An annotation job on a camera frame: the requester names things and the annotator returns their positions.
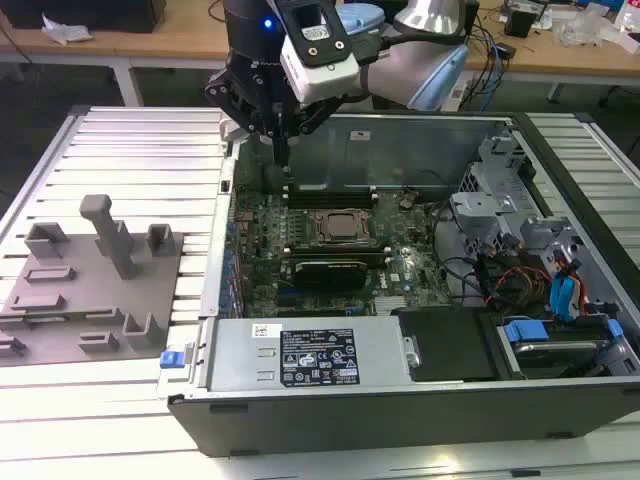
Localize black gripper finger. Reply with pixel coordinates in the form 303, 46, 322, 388
281, 97, 341, 169
204, 74, 283, 169

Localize RAM slot white clips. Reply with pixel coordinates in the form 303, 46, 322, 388
285, 195, 379, 203
283, 247, 391, 254
281, 252, 393, 265
284, 182, 378, 192

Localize silver CPU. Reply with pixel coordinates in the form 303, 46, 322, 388
327, 214, 359, 239

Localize CPU socket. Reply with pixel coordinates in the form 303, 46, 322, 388
307, 204, 379, 249

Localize black box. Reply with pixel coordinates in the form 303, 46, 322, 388
7, 0, 166, 34

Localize green motherboard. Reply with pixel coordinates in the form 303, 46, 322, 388
227, 182, 454, 321

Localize black Nvidia graphics card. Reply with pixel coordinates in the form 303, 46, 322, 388
291, 258, 370, 292

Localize white crumpled paper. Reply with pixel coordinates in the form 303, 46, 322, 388
41, 12, 95, 47

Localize grey metal drive cage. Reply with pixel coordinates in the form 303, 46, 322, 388
447, 132, 589, 301

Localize silver chipset heatsink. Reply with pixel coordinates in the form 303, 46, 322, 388
372, 294, 437, 317

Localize small black device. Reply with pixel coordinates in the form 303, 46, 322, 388
503, 7, 537, 39

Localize grey parts rack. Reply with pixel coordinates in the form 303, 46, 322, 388
0, 193, 185, 369

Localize silver power supply unit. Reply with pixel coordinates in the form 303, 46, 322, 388
199, 317, 419, 396

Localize black plastic shroud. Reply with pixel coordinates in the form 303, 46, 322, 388
392, 305, 501, 384

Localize clear plastic bags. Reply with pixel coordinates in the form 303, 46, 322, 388
554, 7, 631, 49

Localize hard disk blue carrier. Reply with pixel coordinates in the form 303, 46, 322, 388
499, 319, 624, 379

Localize black open PC case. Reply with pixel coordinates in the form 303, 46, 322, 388
167, 107, 640, 459

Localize red white package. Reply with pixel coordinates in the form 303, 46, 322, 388
612, 0, 640, 54

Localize white plastic bracket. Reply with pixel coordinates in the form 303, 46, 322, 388
218, 115, 249, 147

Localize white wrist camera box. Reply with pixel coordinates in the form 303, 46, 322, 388
278, 0, 362, 104

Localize black camera cable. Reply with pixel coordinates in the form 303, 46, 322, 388
355, 27, 469, 65

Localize wooden desk white frame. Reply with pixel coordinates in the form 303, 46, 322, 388
0, 0, 236, 109
464, 0, 640, 104

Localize metal socket cover frame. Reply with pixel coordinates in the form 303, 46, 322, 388
312, 207, 376, 246

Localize black power cable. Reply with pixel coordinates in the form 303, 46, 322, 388
430, 204, 501, 307

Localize red yellow wire bundle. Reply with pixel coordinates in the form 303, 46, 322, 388
492, 266, 549, 304

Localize blue flat data wire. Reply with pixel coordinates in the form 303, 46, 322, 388
548, 273, 586, 317

